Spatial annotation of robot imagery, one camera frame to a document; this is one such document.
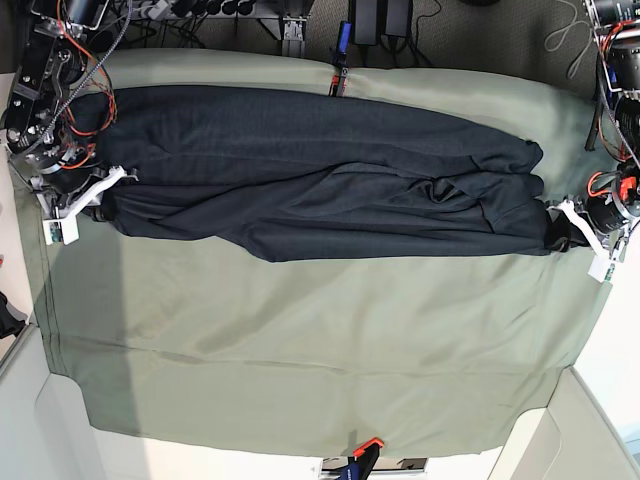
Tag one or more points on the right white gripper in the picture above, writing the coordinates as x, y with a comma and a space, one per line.
66, 192

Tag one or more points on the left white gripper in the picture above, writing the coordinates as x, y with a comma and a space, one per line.
597, 223

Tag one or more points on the dark long-sleeve T-shirt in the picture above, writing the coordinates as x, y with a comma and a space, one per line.
298, 176

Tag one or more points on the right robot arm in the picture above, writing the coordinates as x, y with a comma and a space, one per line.
61, 99

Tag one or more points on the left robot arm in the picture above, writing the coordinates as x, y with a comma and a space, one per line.
614, 30

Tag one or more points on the black object left edge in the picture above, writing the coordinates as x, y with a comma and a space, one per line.
9, 324

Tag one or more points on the green table cloth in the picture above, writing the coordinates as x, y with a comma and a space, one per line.
202, 343

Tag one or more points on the white power strip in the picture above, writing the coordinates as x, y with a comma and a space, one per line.
151, 10

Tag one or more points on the top centre blue-orange clamp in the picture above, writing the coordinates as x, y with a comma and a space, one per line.
338, 82

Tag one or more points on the black power adapter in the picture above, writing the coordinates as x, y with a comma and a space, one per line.
372, 19

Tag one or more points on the bottom orange-black clamp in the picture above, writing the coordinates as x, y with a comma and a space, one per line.
362, 461

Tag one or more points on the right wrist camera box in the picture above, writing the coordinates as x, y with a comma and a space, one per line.
64, 230

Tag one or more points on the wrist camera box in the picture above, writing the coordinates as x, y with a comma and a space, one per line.
601, 269
64, 230

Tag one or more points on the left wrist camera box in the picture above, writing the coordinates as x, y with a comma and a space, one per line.
601, 269

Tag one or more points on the metal table bracket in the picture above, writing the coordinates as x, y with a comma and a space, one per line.
293, 41

